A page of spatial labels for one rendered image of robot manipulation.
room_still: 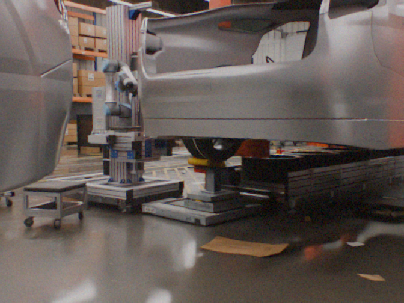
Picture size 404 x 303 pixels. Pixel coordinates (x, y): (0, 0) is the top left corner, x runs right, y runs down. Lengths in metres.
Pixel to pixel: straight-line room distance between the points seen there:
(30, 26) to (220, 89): 1.75
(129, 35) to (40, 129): 3.83
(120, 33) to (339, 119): 3.00
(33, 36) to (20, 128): 0.22
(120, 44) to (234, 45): 1.24
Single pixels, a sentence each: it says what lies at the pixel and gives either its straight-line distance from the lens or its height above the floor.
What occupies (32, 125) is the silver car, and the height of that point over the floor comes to 0.90.
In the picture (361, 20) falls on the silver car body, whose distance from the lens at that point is 2.55.
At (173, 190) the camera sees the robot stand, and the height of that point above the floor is 0.14.
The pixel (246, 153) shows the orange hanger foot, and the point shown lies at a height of 0.56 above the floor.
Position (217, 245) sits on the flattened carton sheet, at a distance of 3.42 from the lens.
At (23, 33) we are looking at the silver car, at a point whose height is 1.11.
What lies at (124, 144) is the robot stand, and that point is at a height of 0.65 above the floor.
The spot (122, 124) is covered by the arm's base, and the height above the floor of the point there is 0.84.
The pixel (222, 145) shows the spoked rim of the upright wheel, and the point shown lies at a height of 0.65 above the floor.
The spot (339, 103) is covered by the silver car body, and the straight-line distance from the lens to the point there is 2.51.
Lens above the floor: 0.92
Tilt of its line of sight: 4 degrees down
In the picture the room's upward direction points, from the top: straight up
